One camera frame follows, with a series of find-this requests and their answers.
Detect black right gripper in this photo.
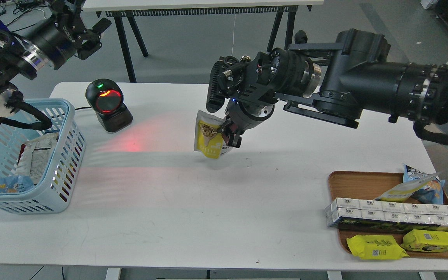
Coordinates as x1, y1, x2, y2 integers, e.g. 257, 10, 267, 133
217, 103, 275, 148

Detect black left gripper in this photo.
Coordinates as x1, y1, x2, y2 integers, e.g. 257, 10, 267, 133
21, 0, 112, 71

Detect yellow white nut snack pouch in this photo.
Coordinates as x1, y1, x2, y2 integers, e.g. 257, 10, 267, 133
194, 110, 233, 159

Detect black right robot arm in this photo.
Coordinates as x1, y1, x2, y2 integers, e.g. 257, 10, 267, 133
206, 29, 448, 148

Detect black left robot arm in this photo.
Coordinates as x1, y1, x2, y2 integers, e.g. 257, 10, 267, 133
0, 0, 111, 131

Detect white snack packet in basket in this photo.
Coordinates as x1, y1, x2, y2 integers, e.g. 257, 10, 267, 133
14, 132, 59, 184

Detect light blue plastic basket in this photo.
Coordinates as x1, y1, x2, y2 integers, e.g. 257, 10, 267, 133
0, 98, 86, 214

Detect blue snack packet in basket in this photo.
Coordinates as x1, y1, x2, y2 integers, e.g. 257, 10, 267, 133
0, 175, 35, 193

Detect yellow snack packet left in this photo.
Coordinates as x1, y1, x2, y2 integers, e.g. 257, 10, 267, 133
346, 234, 409, 260

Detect yellow snack packet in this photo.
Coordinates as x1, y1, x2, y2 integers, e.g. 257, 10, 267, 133
346, 234, 409, 260
400, 230, 448, 253

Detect blue snack bag on tray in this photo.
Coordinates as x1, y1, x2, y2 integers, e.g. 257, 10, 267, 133
403, 164, 446, 205

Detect yellow snack packet right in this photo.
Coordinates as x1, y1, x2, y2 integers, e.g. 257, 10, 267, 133
400, 230, 448, 253

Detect background table black legs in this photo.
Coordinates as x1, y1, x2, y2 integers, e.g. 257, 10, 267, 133
82, 0, 324, 85

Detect black barcode scanner red window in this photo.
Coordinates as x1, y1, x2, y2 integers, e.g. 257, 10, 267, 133
85, 79, 133, 133

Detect brown wooden tray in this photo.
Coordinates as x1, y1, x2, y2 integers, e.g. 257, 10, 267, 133
328, 171, 448, 259

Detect silver wrapped carton multipack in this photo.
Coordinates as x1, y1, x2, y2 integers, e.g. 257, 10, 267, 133
325, 198, 448, 234

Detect cables on floor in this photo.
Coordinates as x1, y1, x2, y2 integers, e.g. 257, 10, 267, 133
0, 0, 53, 33

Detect white hanging cable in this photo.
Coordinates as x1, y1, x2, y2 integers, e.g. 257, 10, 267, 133
230, 15, 236, 59

